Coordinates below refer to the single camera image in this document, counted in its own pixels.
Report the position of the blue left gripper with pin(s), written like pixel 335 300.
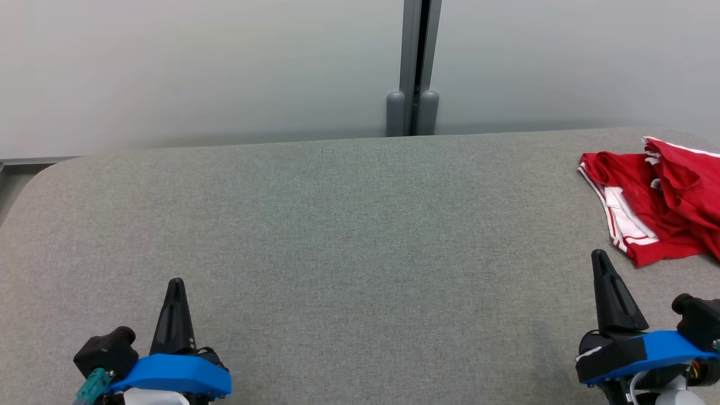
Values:
pixel 180 374

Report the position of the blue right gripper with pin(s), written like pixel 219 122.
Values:
pixel 619 354

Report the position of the red shirt with white sleeves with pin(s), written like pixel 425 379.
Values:
pixel 630 185

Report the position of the red shorts with white stripe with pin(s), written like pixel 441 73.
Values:
pixel 692 185

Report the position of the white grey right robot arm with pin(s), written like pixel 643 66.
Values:
pixel 675 394

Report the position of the grey fabric sofa seat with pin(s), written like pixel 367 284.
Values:
pixel 360 253

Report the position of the teal left camera plug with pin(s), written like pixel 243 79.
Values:
pixel 93 385

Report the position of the grey metal floor rail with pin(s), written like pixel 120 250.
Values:
pixel 34 161

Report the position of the grey cylindrical post foot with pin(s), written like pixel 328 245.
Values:
pixel 428 115
pixel 395 115

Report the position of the grey metal partition post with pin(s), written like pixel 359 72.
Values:
pixel 420 45

